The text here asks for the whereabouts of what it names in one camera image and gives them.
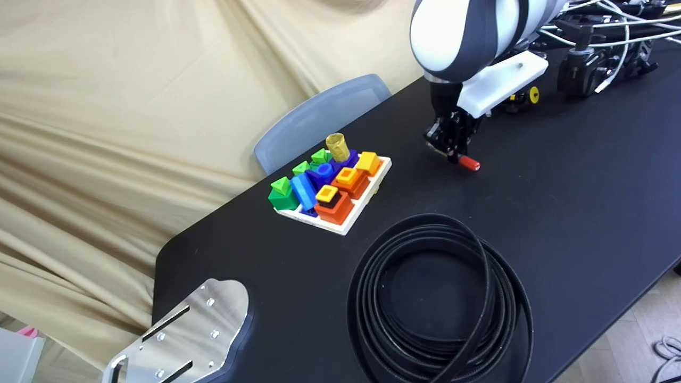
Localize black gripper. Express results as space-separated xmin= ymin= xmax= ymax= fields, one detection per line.
xmin=422 ymin=77 xmax=479 ymax=165

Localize blue marker with red cap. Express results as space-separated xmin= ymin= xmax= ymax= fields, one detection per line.
xmin=456 ymin=153 xmax=483 ymax=175

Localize yellow square block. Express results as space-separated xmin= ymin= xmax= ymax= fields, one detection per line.
xmin=353 ymin=150 xmax=386 ymax=179

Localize black clamp device yellow knob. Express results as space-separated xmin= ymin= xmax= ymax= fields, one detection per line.
xmin=487 ymin=77 xmax=548 ymax=118

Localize dark purple block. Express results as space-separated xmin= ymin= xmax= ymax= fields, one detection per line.
xmin=335 ymin=148 xmax=362 ymax=171

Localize orange square block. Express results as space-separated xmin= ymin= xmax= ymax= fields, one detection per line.
xmin=333 ymin=167 xmax=372 ymax=201

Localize yellow cylinder block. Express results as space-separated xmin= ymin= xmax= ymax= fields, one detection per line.
xmin=323 ymin=132 xmax=351 ymax=165

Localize red orange block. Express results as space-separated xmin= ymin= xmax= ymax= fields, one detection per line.
xmin=314 ymin=192 xmax=356 ymax=225

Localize colourful block sorting toy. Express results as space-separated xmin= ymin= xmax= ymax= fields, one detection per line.
xmin=273 ymin=156 xmax=395 ymax=238

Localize round blue block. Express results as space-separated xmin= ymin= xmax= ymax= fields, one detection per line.
xmin=305 ymin=159 xmax=340 ymax=192

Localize small yellow hollow block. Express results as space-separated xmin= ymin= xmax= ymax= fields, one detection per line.
xmin=314 ymin=184 xmax=342 ymax=206

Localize grey chair backrest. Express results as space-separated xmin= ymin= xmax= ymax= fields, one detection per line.
xmin=254 ymin=73 xmax=395 ymax=179

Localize long blue block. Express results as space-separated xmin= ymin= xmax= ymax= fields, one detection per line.
xmin=289 ymin=173 xmax=320 ymax=216

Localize large green block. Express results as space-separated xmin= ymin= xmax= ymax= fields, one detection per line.
xmin=266 ymin=175 xmax=301 ymax=214

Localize beige cloth backdrop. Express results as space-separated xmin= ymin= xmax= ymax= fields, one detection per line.
xmin=0 ymin=0 xmax=456 ymax=375

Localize white box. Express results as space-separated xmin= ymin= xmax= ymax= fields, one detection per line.
xmin=0 ymin=325 xmax=47 ymax=383

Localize white wrist mount plate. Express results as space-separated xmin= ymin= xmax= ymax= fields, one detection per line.
xmin=456 ymin=49 xmax=553 ymax=122

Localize black camera device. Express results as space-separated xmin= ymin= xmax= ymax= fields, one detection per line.
xmin=545 ymin=29 xmax=661 ymax=100

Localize coiled black hose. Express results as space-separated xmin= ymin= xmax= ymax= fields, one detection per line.
xmin=345 ymin=214 xmax=537 ymax=383

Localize white cable bundle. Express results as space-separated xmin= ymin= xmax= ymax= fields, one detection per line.
xmin=539 ymin=0 xmax=681 ymax=97

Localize grey floor cables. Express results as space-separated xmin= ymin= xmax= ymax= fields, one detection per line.
xmin=649 ymin=335 xmax=681 ymax=383

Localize silver metal bracket plate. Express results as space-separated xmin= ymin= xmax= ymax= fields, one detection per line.
xmin=100 ymin=278 xmax=252 ymax=383

